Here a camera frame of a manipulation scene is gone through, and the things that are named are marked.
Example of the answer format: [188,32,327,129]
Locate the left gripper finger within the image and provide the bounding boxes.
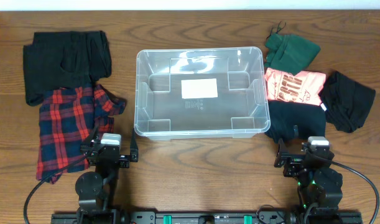
[130,129,139,156]
[82,126,98,146]

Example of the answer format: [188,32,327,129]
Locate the black mounting rail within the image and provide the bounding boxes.
[51,210,364,224]

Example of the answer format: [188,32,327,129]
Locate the dark teal folded shirt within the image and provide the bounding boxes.
[265,101,326,143]

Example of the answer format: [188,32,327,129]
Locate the black ribbed garment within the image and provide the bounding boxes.
[319,71,376,133]

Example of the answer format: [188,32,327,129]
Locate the red navy plaid shirt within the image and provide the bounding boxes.
[36,84,126,184]

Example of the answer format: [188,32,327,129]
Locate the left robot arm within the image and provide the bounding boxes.
[74,127,139,224]

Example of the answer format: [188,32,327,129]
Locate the dark green folded garment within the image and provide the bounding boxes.
[264,22,321,75]

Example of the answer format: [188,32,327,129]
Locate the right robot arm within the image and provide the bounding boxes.
[274,136,343,224]

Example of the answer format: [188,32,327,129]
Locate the black pants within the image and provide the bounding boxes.
[22,30,112,106]

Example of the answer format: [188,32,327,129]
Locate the pink printed t-shirt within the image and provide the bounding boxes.
[264,68,327,106]

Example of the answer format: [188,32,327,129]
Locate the clear plastic storage container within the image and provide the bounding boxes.
[134,47,271,141]

